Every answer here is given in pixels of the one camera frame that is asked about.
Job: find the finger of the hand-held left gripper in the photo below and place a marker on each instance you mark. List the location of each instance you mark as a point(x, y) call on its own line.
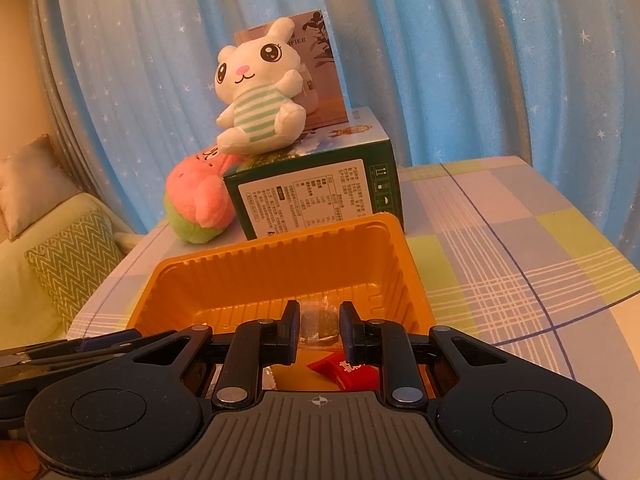
point(90, 358)
point(107, 338)

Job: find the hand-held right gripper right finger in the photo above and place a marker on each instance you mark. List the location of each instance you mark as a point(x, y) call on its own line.
point(349, 334)

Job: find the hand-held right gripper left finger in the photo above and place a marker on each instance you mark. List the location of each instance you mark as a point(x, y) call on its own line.
point(291, 332)

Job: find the round clear candy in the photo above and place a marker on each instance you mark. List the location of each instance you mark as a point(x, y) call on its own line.
point(320, 327)

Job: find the large red snack packet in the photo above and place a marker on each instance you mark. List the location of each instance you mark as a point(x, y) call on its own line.
point(332, 372)

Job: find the grey transparent snack packet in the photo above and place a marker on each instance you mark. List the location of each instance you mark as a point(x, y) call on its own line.
point(270, 379)

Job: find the orange plastic tray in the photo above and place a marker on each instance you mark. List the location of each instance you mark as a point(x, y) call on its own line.
point(250, 280)

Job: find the person's left hand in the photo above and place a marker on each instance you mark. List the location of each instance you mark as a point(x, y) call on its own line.
point(15, 462)

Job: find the green zigzag cushion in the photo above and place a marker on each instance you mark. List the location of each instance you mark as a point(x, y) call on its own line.
point(75, 265)

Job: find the light green sofa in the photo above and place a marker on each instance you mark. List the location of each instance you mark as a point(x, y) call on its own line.
point(20, 285)

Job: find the dark green carton box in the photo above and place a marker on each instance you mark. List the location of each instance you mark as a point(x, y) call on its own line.
point(320, 195)

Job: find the pink star plush toy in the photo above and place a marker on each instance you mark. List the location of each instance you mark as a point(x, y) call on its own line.
point(200, 195)

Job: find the plain cushion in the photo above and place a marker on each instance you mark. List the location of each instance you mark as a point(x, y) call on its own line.
point(30, 185)

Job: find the plaid tablecloth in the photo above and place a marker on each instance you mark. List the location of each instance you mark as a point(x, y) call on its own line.
point(500, 250)

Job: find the white bunny plush toy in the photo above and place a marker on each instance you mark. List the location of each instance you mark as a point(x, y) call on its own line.
point(255, 90)

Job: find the tall brown printed box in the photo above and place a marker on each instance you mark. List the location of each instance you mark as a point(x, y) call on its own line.
point(325, 75)

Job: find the blue starry curtain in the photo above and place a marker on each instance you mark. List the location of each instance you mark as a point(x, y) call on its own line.
point(450, 50)

